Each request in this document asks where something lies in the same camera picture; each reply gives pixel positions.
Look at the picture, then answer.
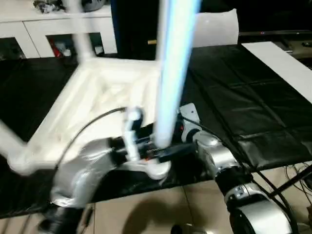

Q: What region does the dark helmet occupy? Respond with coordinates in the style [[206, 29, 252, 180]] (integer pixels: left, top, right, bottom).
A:
[[82, 0, 108, 11]]

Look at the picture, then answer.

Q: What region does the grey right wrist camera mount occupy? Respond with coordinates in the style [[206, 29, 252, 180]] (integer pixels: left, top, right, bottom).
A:
[[179, 102, 201, 142]]

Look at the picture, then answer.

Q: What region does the white flat board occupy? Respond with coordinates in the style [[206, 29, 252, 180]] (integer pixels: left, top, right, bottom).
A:
[[240, 40, 312, 103]]

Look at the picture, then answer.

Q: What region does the white plastic table top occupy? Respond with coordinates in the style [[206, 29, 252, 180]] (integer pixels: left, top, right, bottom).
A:
[[8, 57, 173, 181]]

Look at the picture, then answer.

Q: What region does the white plastic seat panel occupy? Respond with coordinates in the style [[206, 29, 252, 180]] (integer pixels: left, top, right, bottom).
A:
[[193, 8, 239, 49]]

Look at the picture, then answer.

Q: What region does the black rod with red mark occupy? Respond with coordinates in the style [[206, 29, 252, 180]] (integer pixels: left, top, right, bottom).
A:
[[238, 30, 312, 35]]

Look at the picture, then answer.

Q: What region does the white cabinet with glass doors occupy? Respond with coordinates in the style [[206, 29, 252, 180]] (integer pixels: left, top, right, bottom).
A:
[[0, 0, 117, 59]]

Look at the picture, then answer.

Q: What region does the black cabinet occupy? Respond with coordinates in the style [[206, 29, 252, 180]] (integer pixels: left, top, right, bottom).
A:
[[110, 0, 162, 55]]

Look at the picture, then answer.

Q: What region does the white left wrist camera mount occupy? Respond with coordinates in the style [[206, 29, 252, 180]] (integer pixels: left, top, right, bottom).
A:
[[122, 105, 145, 163]]

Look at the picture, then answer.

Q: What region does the black metal stand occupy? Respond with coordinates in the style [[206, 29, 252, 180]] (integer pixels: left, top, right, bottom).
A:
[[267, 167, 312, 196]]

